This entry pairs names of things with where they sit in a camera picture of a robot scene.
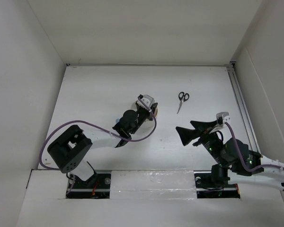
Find aluminium rail at right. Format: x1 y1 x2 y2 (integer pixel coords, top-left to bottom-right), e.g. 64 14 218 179
225 61 261 153

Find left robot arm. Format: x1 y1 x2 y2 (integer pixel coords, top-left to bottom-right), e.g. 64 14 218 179
47 101 158 188

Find black handled scissors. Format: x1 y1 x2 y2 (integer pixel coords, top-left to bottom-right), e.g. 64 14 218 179
177 91 190 113

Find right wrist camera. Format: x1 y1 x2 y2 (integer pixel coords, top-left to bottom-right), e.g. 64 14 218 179
213 112 231 132

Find front mounting rail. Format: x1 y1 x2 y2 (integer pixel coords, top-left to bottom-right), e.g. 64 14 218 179
66 170 240 201

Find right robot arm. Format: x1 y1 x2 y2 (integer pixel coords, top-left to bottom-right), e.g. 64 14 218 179
176 117 284 192

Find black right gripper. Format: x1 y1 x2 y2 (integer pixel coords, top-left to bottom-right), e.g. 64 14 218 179
175 120 226 167

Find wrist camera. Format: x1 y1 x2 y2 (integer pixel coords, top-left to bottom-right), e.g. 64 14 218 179
213 112 231 132
136 95 155 109

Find white round divided organizer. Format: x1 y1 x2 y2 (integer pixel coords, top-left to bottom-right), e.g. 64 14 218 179
131 102 158 122

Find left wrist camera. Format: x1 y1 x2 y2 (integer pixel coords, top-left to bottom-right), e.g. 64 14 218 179
136 95 155 109

